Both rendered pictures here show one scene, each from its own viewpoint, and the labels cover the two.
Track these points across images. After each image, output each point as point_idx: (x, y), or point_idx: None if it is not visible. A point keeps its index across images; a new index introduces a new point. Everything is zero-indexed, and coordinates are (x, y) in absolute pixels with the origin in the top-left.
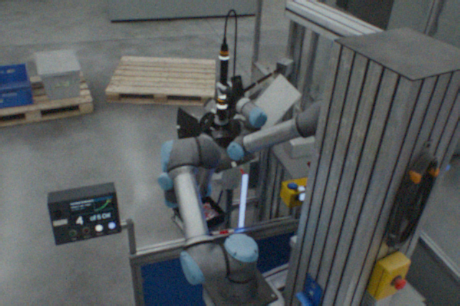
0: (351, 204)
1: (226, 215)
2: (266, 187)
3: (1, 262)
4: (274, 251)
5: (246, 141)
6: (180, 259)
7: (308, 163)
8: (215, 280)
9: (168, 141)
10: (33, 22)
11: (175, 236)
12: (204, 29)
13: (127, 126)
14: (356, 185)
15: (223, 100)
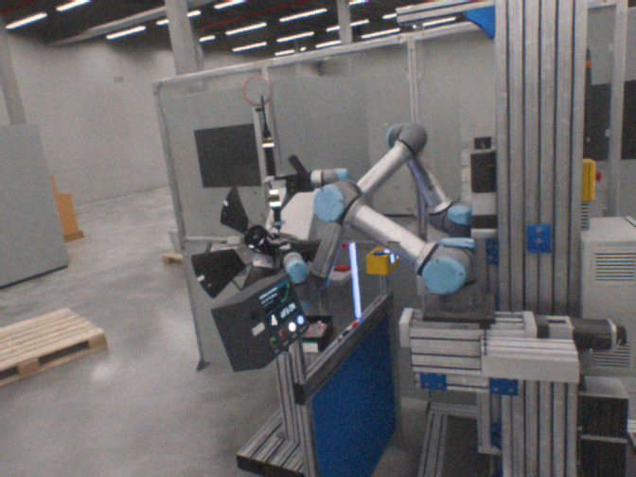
0: (559, 107)
1: (290, 364)
2: (309, 314)
3: None
4: (381, 344)
5: None
6: (333, 379)
7: (336, 268)
8: (439, 310)
9: (86, 397)
10: None
11: (209, 465)
12: (9, 297)
13: (5, 415)
14: (560, 86)
15: (277, 195)
